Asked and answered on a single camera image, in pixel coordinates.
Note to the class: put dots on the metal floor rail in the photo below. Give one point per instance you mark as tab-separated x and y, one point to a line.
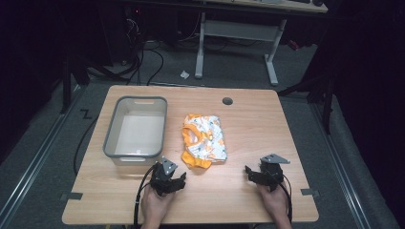
38	159
342	168

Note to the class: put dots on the white plastic bin grey rim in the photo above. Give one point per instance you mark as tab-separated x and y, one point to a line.
137	133

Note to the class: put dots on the person's left hand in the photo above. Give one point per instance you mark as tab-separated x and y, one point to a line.
156	206

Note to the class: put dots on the crumpled white paper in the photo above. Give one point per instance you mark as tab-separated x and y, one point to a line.
184	74

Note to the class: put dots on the wooden desk with white legs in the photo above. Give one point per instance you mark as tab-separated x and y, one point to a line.
242	31

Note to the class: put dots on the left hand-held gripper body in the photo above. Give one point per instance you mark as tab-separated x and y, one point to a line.
163	182

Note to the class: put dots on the orange white patterned garment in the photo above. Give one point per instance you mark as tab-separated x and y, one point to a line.
205	140

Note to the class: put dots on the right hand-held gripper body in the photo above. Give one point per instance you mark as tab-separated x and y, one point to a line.
270	173

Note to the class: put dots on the person's right hand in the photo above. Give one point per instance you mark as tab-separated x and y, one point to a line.
275	203

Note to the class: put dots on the black metal stand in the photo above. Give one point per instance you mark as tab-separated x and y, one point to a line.
66	86
326	105

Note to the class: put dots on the grey tape piece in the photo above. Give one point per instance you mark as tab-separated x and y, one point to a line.
73	196
309	192

